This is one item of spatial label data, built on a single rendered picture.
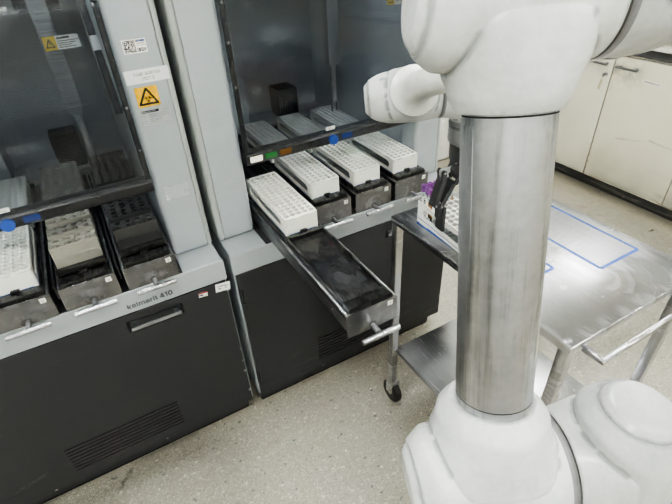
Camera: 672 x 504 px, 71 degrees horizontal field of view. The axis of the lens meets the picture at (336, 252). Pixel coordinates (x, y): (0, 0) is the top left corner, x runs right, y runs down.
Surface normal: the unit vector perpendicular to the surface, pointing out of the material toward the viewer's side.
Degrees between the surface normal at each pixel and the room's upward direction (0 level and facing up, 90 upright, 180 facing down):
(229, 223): 90
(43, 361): 90
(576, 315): 0
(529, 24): 82
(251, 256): 90
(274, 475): 0
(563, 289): 0
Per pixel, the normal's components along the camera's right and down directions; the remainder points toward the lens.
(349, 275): -0.04, -0.81
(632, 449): -0.36, -0.08
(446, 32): -0.35, 0.68
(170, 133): 0.49, 0.49
